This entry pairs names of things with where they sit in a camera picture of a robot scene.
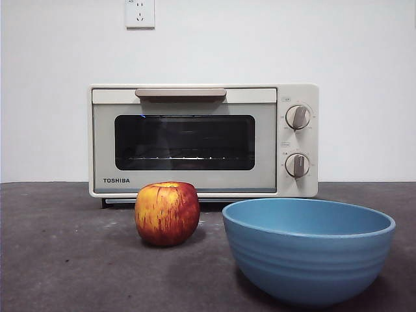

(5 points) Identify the red yellow apple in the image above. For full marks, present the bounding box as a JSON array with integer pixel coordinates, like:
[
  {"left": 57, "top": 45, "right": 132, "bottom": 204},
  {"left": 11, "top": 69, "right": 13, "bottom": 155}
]
[{"left": 134, "top": 181, "right": 201, "bottom": 247}]

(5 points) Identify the oven door with glass window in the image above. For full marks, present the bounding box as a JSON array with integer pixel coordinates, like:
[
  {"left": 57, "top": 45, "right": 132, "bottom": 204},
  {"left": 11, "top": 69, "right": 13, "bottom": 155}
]
[{"left": 92, "top": 87, "right": 278, "bottom": 194}]

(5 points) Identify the blue ribbed bowl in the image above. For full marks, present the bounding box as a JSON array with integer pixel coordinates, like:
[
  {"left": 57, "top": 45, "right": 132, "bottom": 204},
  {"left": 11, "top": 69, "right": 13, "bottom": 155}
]
[{"left": 222, "top": 198, "right": 397, "bottom": 310}]

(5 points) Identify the beige oven knob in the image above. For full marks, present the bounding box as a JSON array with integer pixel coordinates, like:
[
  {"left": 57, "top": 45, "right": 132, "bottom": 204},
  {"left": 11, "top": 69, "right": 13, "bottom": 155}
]
[
  {"left": 285, "top": 104, "right": 311, "bottom": 131},
  {"left": 284, "top": 153, "right": 310, "bottom": 179}
]

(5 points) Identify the cream toaster oven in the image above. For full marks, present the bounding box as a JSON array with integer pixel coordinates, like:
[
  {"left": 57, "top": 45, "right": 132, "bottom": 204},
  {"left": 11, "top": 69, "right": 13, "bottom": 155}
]
[{"left": 88, "top": 83, "right": 319, "bottom": 209}]

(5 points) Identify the metal wire oven rack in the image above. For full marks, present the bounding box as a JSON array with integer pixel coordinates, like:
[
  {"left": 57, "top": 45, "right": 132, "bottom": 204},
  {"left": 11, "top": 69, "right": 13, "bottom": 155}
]
[{"left": 127, "top": 155, "right": 241, "bottom": 162}]

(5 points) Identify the white wall socket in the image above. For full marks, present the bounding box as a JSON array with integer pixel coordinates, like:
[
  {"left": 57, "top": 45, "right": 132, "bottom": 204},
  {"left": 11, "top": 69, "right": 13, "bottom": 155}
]
[{"left": 125, "top": 0, "right": 156, "bottom": 31}]

